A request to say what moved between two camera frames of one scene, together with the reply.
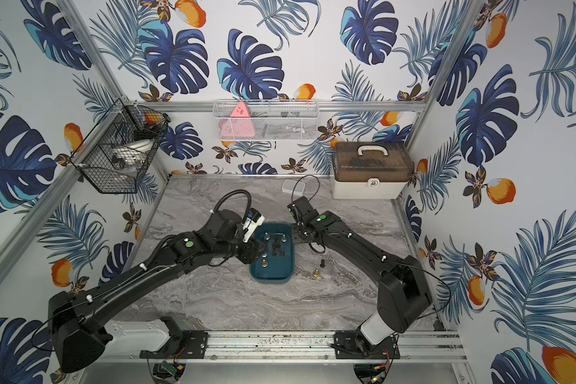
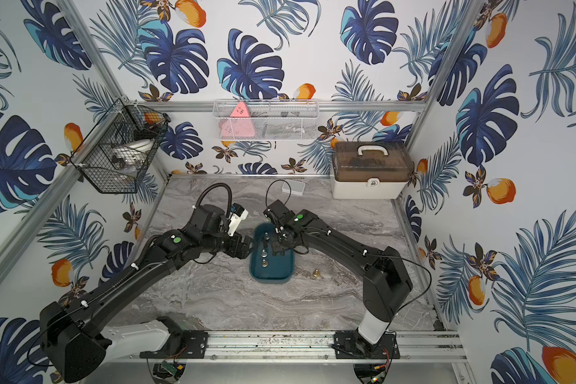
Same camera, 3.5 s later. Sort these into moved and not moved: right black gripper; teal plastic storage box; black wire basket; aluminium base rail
Moved: right black gripper
Not moved: teal plastic storage box; aluminium base rail; black wire basket
